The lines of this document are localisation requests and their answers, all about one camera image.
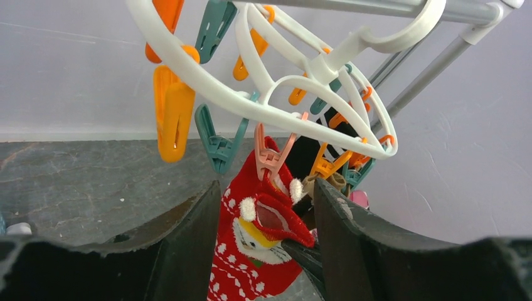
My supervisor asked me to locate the silver white drying rack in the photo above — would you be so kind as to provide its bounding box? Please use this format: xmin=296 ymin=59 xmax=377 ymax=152
xmin=232 ymin=0 xmax=525 ymax=134

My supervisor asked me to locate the orange clothespin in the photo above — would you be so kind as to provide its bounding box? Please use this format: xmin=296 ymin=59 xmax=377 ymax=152
xmin=233 ymin=3 xmax=276 ymax=83
xmin=153 ymin=65 xmax=196 ymax=163
xmin=348 ymin=134 xmax=396 ymax=169
xmin=310 ymin=142 xmax=370 ymax=179

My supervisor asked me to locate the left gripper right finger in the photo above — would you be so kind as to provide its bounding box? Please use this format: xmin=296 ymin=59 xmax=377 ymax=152
xmin=314 ymin=179 xmax=531 ymax=300

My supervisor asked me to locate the pink camouflage bag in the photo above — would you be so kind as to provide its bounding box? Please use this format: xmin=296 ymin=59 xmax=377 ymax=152
xmin=349 ymin=190 xmax=370 ymax=209

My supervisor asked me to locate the teal clothespin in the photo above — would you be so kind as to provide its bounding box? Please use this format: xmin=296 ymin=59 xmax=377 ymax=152
xmin=194 ymin=103 xmax=249 ymax=174
xmin=195 ymin=0 xmax=237 ymax=64
xmin=341 ymin=158 xmax=375 ymax=196

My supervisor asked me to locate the black white-striped sock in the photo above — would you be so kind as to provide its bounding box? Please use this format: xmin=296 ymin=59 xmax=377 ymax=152
xmin=285 ymin=107 xmax=359 ymax=180

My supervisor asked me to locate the white clip hanger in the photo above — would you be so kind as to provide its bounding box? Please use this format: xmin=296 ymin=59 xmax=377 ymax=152
xmin=127 ymin=1 xmax=445 ymax=160

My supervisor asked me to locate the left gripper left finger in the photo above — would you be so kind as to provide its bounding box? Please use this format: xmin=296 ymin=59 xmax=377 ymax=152
xmin=1 ymin=181 xmax=221 ymax=300

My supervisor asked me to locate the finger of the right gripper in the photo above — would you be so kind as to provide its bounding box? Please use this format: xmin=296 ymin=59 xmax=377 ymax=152
xmin=281 ymin=240 xmax=326 ymax=297

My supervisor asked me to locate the pink clothespin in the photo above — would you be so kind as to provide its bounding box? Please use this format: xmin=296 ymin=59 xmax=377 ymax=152
xmin=254 ymin=122 xmax=301 ymax=181

